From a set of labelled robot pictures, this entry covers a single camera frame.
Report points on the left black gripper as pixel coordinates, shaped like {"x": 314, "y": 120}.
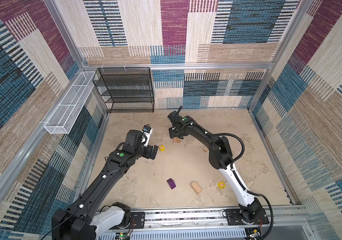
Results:
{"x": 148, "y": 154}

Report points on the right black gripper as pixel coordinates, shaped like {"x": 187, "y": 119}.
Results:
{"x": 172, "y": 134}

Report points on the wood block front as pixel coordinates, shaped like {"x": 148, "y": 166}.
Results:
{"x": 196, "y": 187}

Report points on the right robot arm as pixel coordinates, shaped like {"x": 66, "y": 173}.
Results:
{"x": 222, "y": 159}

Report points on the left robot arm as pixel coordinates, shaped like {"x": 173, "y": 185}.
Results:
{"x": 80, "y": 220}

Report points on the purple block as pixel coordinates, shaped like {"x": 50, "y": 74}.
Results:
{"x": 171, "y": 183}

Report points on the small yellow cube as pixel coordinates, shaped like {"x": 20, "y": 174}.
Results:
{"x": 162, "y": 148}

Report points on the yellow cube red mark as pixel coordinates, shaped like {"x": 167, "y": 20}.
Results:
{"x": 221, "y": 185}

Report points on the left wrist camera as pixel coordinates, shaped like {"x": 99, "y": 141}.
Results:
{"x": 147, "y": 131}

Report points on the black wire shelf rack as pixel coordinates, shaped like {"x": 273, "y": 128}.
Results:
{"x": 126, "y": 90}

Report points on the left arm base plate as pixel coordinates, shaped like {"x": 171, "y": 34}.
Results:
{"x": 136, "y": 221}

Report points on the white mesh wall basket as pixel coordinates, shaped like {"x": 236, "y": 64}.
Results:
{"x": 66, "y": 113}

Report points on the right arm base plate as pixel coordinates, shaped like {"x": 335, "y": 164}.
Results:
{"x": 235, "y": 218}

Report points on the aluminium front rail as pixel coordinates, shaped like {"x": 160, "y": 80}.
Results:
{"x": 286, "y": 223}

